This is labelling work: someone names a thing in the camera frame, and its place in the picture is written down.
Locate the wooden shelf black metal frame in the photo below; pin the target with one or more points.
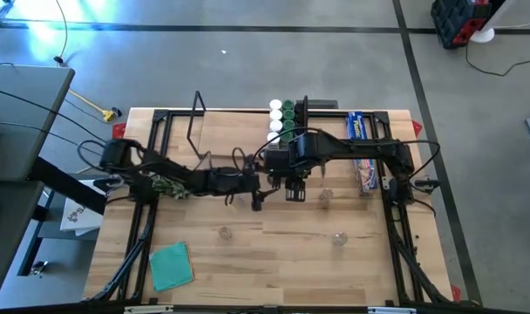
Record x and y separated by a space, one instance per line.
230 131

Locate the potted succulent plant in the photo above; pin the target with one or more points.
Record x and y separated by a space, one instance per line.
171 188

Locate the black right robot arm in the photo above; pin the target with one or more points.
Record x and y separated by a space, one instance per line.
356 148

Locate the metal clip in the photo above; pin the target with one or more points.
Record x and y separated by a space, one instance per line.
38 268

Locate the white box with logo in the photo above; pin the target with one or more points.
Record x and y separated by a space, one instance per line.
79 218

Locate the green sponge cloth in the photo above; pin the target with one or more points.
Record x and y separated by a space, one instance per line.
171 267

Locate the silver mounting bracket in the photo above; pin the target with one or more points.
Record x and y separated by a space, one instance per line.
391 310
147 309

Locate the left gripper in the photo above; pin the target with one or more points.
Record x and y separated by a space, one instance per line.
234 182

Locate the orange spice jar black lid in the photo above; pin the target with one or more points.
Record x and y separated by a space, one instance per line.
299 106

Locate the black red tool crate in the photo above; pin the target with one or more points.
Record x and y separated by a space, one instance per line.
452 22

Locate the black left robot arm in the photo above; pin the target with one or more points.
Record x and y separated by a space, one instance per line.
178 174

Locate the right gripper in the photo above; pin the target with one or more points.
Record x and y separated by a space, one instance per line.
280 163

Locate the blue plastic wrap box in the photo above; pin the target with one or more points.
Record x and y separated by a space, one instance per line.
356 124

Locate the grey side table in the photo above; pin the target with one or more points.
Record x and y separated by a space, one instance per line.
25 122

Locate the bagel seasoning jar white lid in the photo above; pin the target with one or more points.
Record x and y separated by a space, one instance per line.
273 136

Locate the red corner bumper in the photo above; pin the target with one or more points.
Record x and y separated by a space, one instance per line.
455 293
118 129
416 127

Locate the white pedestal base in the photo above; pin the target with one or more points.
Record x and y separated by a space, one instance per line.
483 35

